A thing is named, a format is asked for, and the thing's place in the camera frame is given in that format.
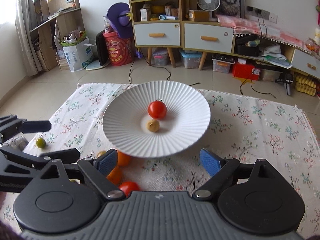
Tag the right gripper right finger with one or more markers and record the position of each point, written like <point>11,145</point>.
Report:
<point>221,171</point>

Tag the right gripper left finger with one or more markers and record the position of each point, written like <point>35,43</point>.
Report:
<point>95,172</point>

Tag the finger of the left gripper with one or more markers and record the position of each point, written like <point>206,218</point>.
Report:
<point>35,126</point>
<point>68,156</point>

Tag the small green tomato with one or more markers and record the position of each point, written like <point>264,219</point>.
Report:
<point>40,143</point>

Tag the small orange mandarin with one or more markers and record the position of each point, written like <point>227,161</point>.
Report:
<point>115,176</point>

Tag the red tomato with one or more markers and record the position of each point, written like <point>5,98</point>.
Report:
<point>157,109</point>
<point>129,186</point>

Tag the tan longan fruit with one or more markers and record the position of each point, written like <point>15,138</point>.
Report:
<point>153,125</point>

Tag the yellow-green tomato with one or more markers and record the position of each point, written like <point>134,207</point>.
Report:
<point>100,153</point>

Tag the large orange mandarin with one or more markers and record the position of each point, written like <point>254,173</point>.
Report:
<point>123,159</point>

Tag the floral white tablecloth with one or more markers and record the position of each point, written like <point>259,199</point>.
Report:
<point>242,127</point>

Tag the white ribbed plate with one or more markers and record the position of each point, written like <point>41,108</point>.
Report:
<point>156,119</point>

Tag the white paper shopping bag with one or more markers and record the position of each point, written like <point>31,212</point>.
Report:
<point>78,54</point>

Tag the red box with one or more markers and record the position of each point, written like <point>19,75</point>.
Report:
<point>246,71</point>

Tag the red snack bucket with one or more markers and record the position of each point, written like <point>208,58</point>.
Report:
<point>120,50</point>

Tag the clear plastic storage box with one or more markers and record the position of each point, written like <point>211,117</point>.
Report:
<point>190,59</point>

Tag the wooden bookshelf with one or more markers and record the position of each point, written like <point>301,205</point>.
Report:
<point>55,19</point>

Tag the grey curtain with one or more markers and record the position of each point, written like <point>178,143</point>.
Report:
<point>24,21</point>

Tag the low white drawer unit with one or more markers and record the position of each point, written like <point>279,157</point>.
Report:
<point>306,63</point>

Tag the pink cloth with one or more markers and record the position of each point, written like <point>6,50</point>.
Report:
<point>269,31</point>

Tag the white wooden drawer cabinet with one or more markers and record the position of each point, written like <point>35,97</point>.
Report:
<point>157,24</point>

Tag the white desk fan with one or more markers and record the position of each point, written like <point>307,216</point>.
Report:
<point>209,5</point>

